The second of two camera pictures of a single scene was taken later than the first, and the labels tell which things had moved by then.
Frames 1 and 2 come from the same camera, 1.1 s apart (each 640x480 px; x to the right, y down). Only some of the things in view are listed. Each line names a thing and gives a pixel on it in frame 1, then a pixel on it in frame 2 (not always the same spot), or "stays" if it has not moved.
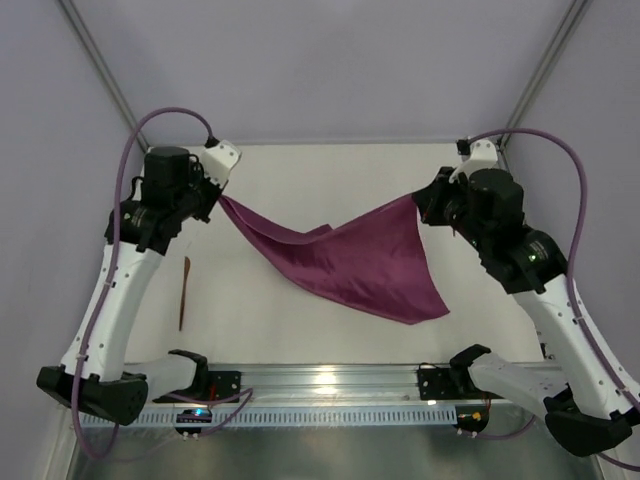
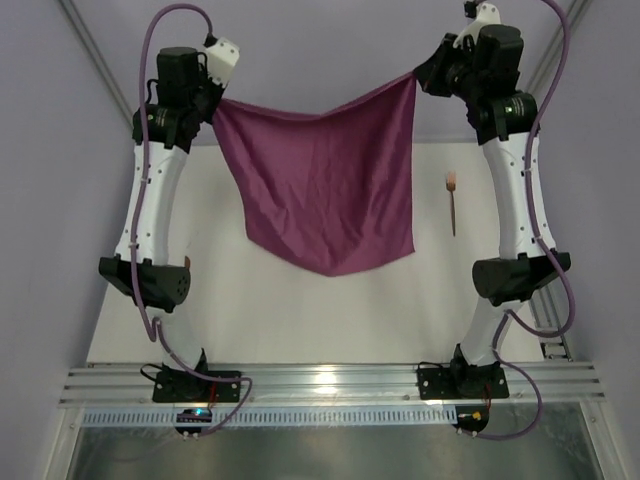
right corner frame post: [571, 18] stays
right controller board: [471, 417] stays
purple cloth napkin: [378, 263] → [334, 194]
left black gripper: [208, 201] → [209, 100]
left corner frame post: [110, 77] stays
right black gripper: [428, 201] → [431, 73]
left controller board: [198, 415] stays
